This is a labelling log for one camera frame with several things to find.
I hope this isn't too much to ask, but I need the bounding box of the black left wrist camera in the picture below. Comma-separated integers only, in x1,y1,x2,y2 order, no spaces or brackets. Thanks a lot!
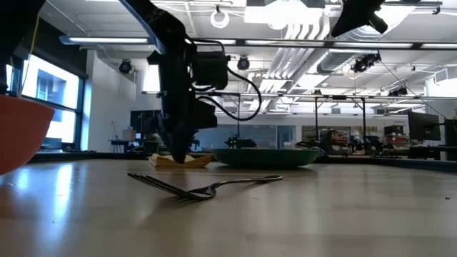
194,51,230,91

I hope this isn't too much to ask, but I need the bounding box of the white coiled ceiling cable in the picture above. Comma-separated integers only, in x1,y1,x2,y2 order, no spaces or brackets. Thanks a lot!
209,8,231,30

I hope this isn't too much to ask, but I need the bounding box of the red bowl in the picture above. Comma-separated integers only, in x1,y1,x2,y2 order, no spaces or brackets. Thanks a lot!
0,94,56,176

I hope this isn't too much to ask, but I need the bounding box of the large bright window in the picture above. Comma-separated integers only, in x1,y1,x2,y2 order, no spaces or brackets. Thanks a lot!
5,53,86,151

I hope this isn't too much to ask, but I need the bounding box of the black hanging ceiling camera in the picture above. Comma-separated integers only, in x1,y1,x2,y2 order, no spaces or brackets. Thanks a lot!
118,59,134,75
351,52,382,74
236,55,251,71

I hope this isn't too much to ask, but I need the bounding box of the black background frame stand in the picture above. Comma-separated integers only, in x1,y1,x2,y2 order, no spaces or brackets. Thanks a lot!
313,94,368,151

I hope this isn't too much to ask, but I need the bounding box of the black aluminium table frame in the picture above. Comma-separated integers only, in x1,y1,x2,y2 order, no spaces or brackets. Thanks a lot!
27,151,457,173

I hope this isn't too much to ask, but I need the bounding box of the silver metal fork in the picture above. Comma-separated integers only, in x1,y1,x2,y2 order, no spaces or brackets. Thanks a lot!
127,172,284,201

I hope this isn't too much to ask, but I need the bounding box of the dark background screen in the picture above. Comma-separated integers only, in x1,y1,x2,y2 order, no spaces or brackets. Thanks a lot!
129,109,162,136

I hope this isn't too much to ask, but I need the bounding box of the black background computer monitor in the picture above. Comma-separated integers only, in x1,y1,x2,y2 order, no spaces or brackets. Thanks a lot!
443,119,457,148
407,111,442,142

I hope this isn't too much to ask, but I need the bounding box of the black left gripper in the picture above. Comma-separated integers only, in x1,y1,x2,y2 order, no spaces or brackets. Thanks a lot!
156,46,219,164

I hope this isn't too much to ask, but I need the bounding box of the green plate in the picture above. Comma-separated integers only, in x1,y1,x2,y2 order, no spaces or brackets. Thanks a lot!
210,147,323,170

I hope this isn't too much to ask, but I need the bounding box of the long ceiling light strip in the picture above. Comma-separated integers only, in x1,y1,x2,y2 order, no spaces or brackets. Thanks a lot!
59,34,151,46

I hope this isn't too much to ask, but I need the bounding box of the yellow hanging cable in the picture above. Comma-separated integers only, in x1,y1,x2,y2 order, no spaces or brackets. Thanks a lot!
19,14,41,96

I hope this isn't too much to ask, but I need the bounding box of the yellow cloth napkin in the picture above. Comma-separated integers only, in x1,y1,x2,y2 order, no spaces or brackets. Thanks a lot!
148,153,214,170

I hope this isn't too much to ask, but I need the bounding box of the black overhead rig beam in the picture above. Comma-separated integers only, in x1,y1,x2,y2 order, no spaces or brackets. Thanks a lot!
184,36,457,51

